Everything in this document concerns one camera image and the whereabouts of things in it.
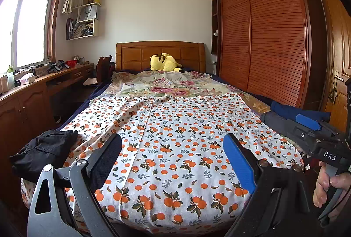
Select brass door handle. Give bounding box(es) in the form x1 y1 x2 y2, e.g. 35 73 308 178
334 70 344 89

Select wooden chair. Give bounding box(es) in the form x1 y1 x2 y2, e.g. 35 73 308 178
97 55 115 84

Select wooden bed headboard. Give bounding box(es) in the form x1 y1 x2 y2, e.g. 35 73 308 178
115 41 206 73

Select person's right hand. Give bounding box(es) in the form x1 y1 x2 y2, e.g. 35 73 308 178
313 162 351 208

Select brown patterned blanket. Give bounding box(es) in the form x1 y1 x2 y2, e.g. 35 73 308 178
245 93 272 114

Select wooden slatted wardrobe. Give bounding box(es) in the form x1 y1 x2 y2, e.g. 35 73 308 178
211 0 327 111

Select orange print bed sheet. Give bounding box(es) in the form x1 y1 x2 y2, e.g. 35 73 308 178
20 92 305 229

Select white wall shelf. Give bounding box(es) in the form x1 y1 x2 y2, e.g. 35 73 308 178
66 2 102 41

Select black garment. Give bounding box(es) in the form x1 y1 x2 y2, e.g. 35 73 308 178
9 130 79 183

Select dark niche shelf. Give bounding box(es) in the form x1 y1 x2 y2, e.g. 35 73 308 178
211 0 219 55

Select blue suit jacket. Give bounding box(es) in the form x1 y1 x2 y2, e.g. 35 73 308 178
270 101 331 122

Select dark grey garment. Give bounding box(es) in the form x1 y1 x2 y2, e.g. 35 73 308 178
260 111 305 139

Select yellow plush toy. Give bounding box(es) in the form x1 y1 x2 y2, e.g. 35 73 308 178
150 53 183 72

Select white paper bag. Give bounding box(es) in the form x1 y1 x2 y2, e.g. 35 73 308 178
77 5 98 22

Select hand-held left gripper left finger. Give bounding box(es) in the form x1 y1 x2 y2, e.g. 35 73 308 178
27 133 122 237

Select wooden door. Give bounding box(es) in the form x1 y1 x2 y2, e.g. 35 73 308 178
311 0 351 117

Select long wooden desk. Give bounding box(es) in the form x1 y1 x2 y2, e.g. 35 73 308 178
0 62 95 161

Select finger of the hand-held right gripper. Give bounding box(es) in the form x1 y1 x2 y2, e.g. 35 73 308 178
289 125 320 144
295 114 322 131

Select black binders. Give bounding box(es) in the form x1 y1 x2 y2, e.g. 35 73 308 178
66 18 74 40

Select green capped bottle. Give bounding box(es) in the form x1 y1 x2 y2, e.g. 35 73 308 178
7 66 15 89

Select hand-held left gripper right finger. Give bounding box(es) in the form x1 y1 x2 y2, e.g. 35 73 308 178
222 133 314 237

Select hanging door ornament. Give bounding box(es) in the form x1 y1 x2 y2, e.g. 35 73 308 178
328 86 338 103

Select leaning magazines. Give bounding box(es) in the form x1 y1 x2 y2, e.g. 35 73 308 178
73 22 94 38

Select black desk gadget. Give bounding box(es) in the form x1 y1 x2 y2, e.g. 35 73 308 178
47 60 66 73

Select window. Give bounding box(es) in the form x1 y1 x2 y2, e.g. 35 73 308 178
0 0 66 78

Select pink floral bed sheet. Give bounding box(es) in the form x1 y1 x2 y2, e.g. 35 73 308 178
111 70 236 98

